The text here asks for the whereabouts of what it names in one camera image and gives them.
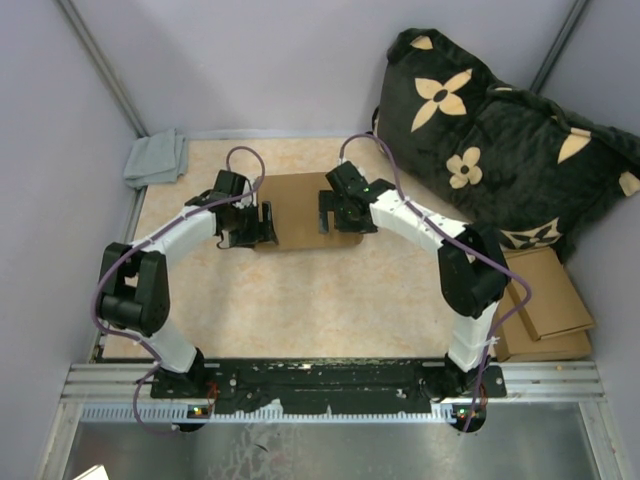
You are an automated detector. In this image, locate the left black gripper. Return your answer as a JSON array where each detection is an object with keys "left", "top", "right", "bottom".
[{"left": 225, "top": 202, "right": 278, "bottom": 249}]

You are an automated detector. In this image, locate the brown cardboard box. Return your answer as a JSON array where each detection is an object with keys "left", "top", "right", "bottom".
[{"left": 254, "top": 172, "right": 363, "bottom": 253}]

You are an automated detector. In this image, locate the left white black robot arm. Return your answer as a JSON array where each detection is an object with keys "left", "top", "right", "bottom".
[{"left": 94, "top": 170, "right": 278, "bottom": 398}]

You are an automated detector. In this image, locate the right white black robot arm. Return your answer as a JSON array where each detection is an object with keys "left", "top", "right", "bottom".
[{"left": 318, "top": 161, "right": 509, "bottom": 401}]

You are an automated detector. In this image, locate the lower folded cardboard box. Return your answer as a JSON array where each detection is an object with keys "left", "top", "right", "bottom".
[{"left": 495, "top": 297, "right": 594, "bottom": 362}]

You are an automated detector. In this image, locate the folded cardboard box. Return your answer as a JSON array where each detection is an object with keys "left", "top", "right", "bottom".
[
  {"left": 495, "top": 297, "right": 594, "bottom": 362},
  {"left": 506, "top": 248, "right": 595, "bottom": 341}
]

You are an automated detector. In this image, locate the upper folded cardboard box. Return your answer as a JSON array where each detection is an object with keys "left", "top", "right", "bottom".
[{"left": 506, "top": 248, "right": 595, "bottom": 341}]

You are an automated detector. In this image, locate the grey folded cloth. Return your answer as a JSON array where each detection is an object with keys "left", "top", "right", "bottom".
[{"left": 123, "top": 129, "right": 188, "bottom": 189}]

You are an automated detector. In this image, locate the black floral plush pillow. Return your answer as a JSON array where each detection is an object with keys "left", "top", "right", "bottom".
[{"left": 372, "top": 28, "right": 639, "bottom": 259}]

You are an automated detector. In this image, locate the white paper corner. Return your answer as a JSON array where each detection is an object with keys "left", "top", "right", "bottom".
[{"left": 64, "top": 464, "right": 109, "bottom": 480}]

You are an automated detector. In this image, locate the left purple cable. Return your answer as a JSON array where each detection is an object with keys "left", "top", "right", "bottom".
[{"left": 89, "top": 146, "right": 266, "bottom": 435}]

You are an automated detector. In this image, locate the purple cable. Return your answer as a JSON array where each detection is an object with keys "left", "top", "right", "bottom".
[
  {"left": 339, "top": 132, "right": 532, "bottom": 434},
  {"left": 89, "top": 146, "right": 266, "bottom": 435}
]

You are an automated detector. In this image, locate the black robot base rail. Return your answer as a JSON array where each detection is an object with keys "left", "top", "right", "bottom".
[{"left": 151, "top": 358, "right": 507, "bottom": 432}]

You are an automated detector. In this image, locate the grey slotted cable duct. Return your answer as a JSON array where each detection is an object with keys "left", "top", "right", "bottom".
[{"left": 80, "top": 400, "right": 468, "bottom": 426}]

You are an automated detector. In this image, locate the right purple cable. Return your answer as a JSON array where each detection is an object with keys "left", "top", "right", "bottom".
[{"left": 339, "top": 132, "right": 532, "bottom": 434}]

